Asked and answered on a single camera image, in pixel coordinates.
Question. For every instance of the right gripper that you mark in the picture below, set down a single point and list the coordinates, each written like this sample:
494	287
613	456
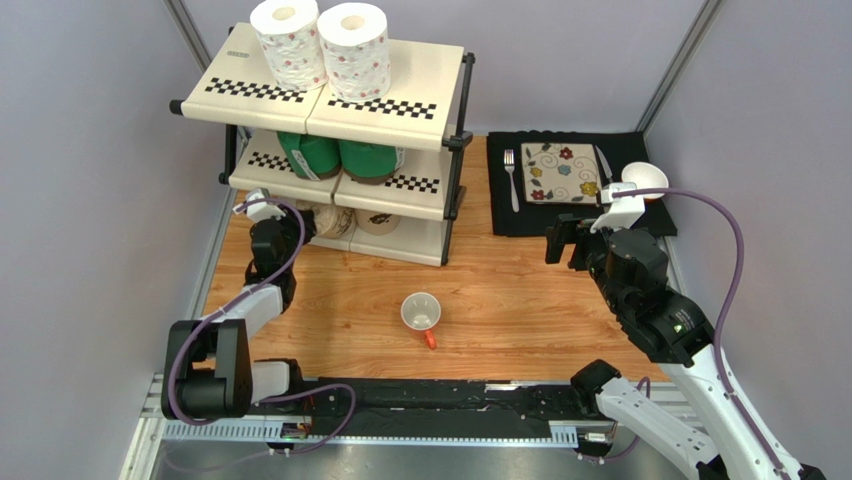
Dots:
576	241

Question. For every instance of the green roll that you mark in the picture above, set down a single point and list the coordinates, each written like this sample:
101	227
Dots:
369	163
311	157

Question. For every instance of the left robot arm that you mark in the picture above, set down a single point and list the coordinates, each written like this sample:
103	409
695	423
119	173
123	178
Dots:
209	374

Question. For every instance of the silver fork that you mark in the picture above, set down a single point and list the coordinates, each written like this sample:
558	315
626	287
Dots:
509	167

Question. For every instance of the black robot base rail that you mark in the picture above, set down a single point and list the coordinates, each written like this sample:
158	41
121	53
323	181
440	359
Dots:
458	408

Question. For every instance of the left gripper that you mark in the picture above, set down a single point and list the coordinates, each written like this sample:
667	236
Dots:
292	221

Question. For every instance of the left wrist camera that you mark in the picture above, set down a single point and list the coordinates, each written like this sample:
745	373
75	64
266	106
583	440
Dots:
256	207

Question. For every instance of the floral square plate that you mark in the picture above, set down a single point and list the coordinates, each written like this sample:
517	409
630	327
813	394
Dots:
560	173

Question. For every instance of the plain white paper towel roll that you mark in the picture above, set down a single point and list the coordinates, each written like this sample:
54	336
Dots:
288	36

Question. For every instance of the black handled knife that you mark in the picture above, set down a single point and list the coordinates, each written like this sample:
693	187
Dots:
604	165

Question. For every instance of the brown roll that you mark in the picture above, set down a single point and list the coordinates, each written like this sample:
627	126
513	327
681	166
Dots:
376	223
331	221

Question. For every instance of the orange white mug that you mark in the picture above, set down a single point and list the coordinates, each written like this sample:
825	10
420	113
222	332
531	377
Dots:
421	312

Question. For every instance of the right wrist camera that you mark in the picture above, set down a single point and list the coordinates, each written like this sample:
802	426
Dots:
623	208

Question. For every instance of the green roll front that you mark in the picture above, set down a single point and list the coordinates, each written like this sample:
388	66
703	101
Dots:
369	163

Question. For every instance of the floral white paper towel roll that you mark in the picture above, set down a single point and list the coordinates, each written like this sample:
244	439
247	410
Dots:
355	45

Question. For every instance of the cream three-tier shelf rack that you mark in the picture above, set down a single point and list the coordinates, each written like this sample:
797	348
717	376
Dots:
423	113

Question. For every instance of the orange white bowl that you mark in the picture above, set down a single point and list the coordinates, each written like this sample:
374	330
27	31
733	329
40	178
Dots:
644	175

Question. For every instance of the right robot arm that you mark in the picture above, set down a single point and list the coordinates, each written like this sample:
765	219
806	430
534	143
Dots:
630	271

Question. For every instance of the brown roll front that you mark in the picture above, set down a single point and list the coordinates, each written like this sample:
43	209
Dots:
376	223

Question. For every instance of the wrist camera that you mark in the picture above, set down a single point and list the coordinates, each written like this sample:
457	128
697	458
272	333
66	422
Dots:
256	207
623	208

